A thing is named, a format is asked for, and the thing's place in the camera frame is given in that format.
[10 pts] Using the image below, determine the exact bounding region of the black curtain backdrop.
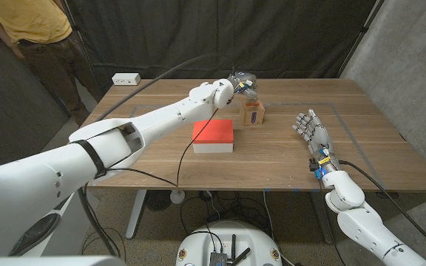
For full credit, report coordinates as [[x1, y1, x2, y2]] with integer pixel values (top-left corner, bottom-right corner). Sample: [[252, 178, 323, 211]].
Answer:
[[64, 0, 379, 93]]

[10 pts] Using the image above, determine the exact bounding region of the red and white box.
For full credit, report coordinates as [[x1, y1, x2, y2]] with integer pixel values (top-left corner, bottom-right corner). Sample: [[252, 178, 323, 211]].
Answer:
[[192, 119, 234, 154]]

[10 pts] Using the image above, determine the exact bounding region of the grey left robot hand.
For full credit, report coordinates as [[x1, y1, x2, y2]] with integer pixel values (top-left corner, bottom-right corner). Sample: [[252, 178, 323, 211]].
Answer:
[[227, 72, 260, 100]]

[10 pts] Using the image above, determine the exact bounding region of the small cardboard box with slot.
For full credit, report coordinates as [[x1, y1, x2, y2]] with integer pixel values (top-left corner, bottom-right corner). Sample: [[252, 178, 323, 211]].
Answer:
[[239, 99, 266, 127]]

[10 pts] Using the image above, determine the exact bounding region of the white robot torso base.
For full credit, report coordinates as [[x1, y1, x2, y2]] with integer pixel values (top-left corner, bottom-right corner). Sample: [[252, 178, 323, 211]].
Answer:
[[175, 220, 283, 266]]

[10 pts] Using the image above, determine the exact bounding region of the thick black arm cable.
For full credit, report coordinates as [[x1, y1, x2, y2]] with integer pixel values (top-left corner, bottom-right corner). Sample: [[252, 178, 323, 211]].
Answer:
[[339, 160, 426, 255], [76, 52, 236, 259]]

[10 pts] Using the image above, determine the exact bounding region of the thin black left arm wire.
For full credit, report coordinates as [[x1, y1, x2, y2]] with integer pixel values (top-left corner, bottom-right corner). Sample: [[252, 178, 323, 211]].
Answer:
[[105, 108, 220, 188]]

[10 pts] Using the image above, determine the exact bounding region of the small black floor fan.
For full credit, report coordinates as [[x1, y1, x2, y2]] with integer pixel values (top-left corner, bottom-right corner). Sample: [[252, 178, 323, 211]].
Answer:
[[145, 190, 172, 212]]

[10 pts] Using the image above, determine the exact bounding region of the thin black arm wire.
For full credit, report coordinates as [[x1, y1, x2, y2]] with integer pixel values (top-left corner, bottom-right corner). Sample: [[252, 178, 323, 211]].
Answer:
[[317, 177, 347, 266], [105, 108, 220, 188]]

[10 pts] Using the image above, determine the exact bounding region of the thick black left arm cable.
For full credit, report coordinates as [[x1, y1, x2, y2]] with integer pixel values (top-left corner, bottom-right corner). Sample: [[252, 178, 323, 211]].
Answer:
[[76, 52, 236, 259]]

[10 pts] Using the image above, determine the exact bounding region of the white table leg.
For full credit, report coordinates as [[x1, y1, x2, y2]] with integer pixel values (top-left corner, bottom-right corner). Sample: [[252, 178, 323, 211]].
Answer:
[[126, 189, 147, 240]]

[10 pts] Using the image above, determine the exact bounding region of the person in yellow shirt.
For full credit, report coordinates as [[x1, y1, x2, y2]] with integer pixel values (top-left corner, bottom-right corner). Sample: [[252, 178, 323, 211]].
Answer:
[[0, 0, 101, 129]]

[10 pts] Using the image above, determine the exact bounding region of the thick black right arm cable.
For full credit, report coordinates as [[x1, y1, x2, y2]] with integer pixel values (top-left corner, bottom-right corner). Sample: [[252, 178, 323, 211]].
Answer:
[[339, 160, 426, 255]]

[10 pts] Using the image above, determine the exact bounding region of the black backdrop stand pole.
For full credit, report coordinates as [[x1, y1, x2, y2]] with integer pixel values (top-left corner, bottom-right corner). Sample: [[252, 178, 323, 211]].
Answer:
[[337, 0, 386, 79]]

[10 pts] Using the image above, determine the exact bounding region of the grey table leg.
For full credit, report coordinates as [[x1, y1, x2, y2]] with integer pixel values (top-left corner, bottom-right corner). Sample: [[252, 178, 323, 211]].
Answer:
[[308, 191, 335, 245]]

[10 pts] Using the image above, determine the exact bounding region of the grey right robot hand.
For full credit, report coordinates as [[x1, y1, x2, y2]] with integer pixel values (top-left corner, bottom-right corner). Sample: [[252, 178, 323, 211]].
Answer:
[[292, 109, 334, 160]]

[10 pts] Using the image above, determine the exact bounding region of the slanted black antenna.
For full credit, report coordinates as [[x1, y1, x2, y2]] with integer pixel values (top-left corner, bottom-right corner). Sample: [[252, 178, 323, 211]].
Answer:
[[231, 247, 251, 266]]

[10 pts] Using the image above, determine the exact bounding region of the grey electronics module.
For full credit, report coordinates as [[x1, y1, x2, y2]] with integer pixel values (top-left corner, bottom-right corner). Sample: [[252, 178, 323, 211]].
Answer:
[[209, 251, 229, 266]]

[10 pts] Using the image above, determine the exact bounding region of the thin black right arm wire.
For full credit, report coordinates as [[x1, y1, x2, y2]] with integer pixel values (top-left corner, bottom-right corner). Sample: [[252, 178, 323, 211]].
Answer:
[[317, 177, 347, 266]]

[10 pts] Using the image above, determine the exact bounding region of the black floor cable bundle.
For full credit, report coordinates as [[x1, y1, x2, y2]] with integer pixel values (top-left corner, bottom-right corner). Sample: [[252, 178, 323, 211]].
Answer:
[[179, 190, 273, 237]]

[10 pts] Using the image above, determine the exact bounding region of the white round foot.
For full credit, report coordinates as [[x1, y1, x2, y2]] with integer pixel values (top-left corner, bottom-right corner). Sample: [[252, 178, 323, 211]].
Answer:
[[169, 189, 186, 205]]

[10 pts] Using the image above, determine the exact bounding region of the white power outlet box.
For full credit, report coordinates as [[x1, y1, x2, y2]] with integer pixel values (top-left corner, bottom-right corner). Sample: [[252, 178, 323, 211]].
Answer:
[[111, 72, 141, 86]]

